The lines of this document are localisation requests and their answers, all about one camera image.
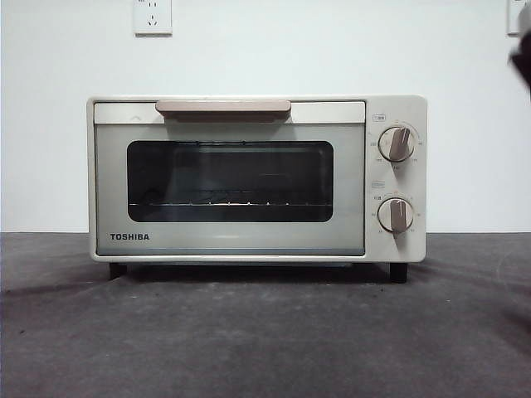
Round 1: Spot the metal wire oven rack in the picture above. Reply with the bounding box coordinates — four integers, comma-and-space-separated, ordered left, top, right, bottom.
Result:
129, 189, 333, 208

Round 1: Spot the white wall socket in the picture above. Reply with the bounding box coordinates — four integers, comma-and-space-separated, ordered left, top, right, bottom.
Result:
133, 0, 173, 36
506, 0, 524, 36

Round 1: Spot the glass oven door with handle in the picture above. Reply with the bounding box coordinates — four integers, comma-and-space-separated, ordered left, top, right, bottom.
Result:
93, 99, 367, 257

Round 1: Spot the cream oven dial knob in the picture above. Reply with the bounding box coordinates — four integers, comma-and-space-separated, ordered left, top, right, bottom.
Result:
378, 196, 416, 234
379, 125, 417, 163

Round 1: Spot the cream Toshiba toaster oven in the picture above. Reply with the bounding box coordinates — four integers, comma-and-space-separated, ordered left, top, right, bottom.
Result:
85, 94, 428, 284

